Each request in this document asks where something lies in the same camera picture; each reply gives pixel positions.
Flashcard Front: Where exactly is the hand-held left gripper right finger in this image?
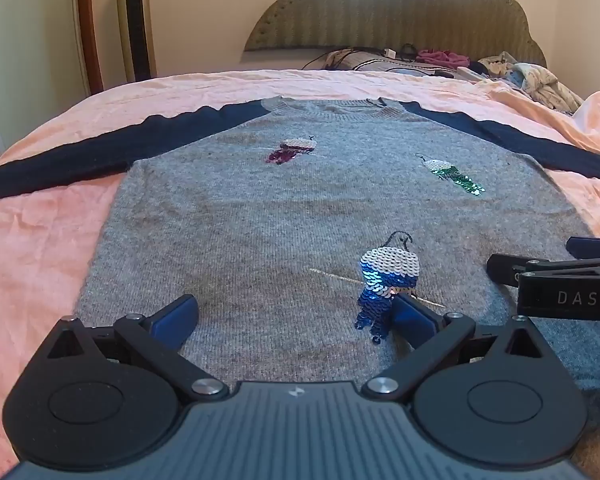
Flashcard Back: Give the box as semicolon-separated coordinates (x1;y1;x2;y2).
361;294;546;402

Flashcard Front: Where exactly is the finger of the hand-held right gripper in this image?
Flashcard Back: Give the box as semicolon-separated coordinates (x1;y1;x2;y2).
566;236;600;259
486;254;600;289

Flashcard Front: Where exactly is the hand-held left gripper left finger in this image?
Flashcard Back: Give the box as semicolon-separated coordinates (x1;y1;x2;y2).
44;294;230;402

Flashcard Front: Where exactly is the grey sweater with navy sleeves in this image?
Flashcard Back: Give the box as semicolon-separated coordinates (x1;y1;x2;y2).
0;95;600;396

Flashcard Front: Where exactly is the pile of light clothes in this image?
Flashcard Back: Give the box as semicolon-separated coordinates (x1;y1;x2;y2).
472;51;586;114

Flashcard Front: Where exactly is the pink bed blanket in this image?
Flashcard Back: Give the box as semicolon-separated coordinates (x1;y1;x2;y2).
0;69;600;480

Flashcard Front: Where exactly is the magenta cloth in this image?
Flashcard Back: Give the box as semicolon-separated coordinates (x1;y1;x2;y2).
416;49;470;67

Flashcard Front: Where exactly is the striped pillow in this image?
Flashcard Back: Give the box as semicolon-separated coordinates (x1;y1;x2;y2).
302;47;477;79

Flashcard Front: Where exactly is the olive striped headboard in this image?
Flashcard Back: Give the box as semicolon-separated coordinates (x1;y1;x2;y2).
244;0;548;68

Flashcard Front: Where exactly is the gold standing air conditioner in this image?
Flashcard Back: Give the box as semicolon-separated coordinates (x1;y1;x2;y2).
115;0;158;83

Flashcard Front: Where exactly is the wooden door frame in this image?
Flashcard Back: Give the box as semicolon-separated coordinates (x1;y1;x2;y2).
76;0;105;96

